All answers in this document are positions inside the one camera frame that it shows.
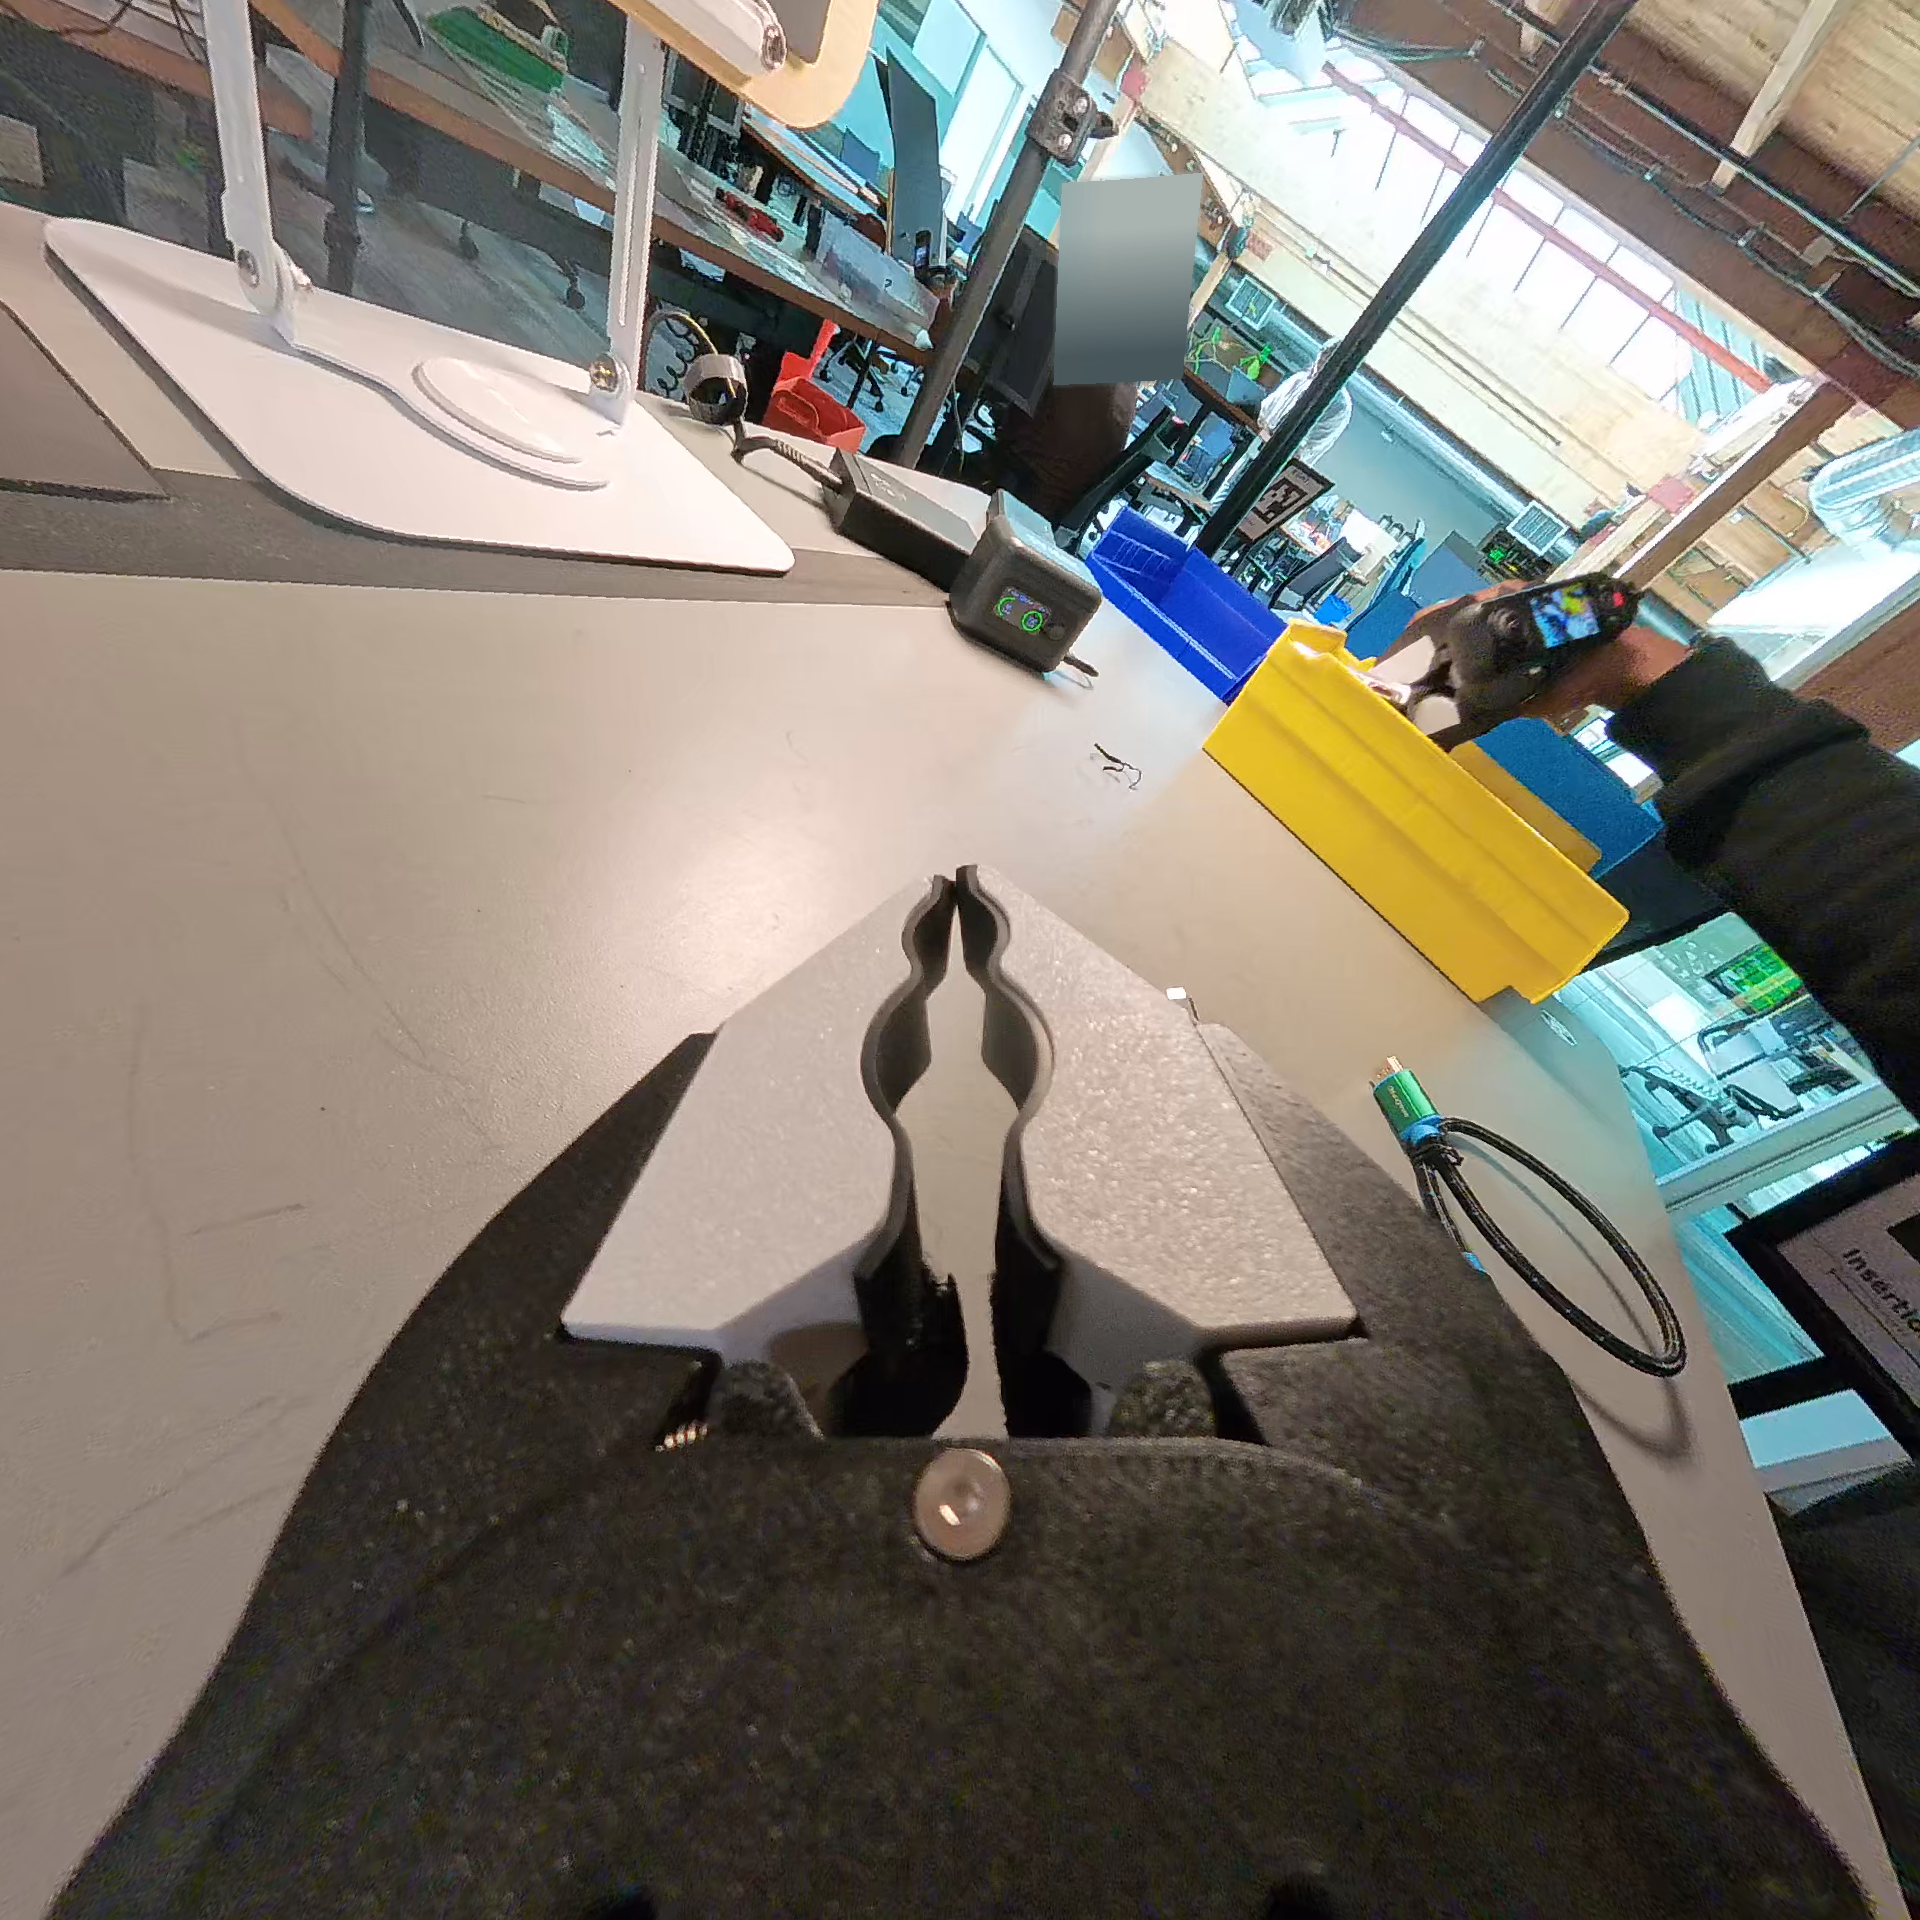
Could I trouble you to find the grey power bank with display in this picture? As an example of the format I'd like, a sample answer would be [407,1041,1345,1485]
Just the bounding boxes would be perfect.
[944,489,1107,682]

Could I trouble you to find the person's right hand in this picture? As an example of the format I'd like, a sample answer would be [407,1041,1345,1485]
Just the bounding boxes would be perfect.
[1560,619,1691,711]

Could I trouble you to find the red plastic bin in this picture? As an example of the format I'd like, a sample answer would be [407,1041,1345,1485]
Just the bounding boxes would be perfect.
[761,321,874,455]

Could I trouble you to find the blue plastic bin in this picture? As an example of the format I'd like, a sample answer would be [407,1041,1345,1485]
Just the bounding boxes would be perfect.
[1079,504,1292,707]

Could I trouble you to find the grey metal stand pole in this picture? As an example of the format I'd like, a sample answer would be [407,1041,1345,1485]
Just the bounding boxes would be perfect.
[890,0,1130,471]

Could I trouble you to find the black metal pole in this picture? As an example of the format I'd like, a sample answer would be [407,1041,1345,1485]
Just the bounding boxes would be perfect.
[1199,0,1641,561]

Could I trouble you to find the braided hdmi cable green plugs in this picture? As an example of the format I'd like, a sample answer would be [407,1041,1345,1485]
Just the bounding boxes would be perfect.
[1370,1051,1691,1383]

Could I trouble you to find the dark flat desk panel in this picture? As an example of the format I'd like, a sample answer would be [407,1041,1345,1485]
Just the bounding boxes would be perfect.
[0,297,174,504]

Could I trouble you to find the person's right forearm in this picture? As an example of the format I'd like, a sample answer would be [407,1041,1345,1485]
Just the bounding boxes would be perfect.
[1609,633,1920,1116]

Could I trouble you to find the small black white marker sign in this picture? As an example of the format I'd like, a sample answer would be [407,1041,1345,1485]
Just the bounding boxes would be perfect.
[1235,460,1338,568]

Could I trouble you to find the yellow plastic bin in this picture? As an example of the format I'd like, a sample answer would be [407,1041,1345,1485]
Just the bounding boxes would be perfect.
[1201,619,1632,1009]

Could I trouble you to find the black flat power adapter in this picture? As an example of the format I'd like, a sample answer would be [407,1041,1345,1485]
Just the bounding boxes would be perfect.
[826,449,995,592]

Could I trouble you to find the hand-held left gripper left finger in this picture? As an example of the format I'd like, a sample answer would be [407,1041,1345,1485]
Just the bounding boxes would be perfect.
[561,873,961,1367]

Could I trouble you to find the black framed paper sign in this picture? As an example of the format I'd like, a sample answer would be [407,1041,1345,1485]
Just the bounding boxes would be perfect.
[1722,1129,1920,1416]

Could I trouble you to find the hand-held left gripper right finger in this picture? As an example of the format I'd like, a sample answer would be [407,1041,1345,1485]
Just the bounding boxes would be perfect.
[953,864,1362,1389]

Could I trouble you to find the large blue box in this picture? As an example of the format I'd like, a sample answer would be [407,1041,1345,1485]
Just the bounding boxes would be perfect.
[1475,719,1663,882]

